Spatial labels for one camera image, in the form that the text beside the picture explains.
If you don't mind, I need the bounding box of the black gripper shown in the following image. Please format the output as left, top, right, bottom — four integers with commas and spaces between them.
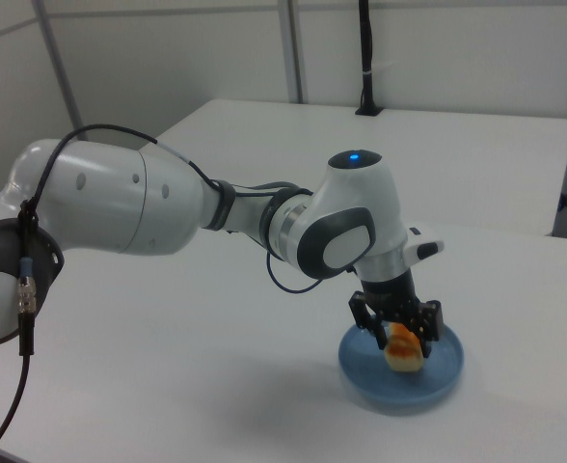
348, 268, 446, 360

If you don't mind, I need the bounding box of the toy bread with orange stripes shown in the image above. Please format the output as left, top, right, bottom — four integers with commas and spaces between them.
383, 322, 425, 374

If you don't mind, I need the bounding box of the blue round plate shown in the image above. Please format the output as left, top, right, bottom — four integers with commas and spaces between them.
337, 321, 466, 406

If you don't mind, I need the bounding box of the thin blue cable loop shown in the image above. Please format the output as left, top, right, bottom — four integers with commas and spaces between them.
265, 250, 324, 295

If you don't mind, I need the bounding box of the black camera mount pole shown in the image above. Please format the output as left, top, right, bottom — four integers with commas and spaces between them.
354, 0, 384, 119

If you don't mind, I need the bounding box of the black cable with silver connector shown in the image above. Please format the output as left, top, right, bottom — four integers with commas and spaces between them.
0, 123, 314, 460

